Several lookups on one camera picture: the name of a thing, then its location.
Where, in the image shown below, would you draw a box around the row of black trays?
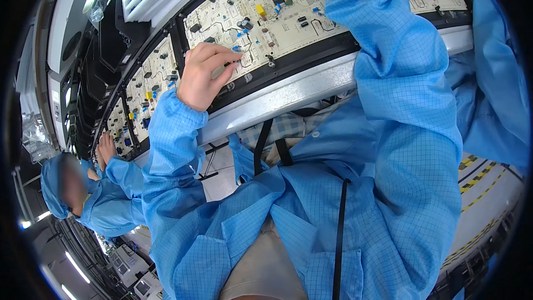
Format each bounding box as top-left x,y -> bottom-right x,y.
70,0 -> 147,159

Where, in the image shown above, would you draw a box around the person's body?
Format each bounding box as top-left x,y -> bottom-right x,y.
142,92 -> 464,300

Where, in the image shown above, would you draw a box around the white overhead light shelf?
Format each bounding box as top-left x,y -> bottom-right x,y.
45,0 -> 115,76

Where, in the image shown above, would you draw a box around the person's left hand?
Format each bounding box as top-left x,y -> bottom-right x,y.
177,42 -> 245,113

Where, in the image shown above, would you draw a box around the large beige circuit board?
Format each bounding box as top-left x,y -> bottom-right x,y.
183,0 -> 351,86

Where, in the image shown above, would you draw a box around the black board carrier frame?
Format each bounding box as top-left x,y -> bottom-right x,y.
174,0 -> 362,114

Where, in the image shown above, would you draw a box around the grey metal conveyor rail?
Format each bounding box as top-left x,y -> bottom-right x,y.
132,24 -> 475,166

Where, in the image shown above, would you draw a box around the clear plastic bag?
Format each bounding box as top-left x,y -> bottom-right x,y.
20,111 -> 56,164

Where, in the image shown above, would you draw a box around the grey machines with screens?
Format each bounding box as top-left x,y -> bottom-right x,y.
107,242 -> 164,300

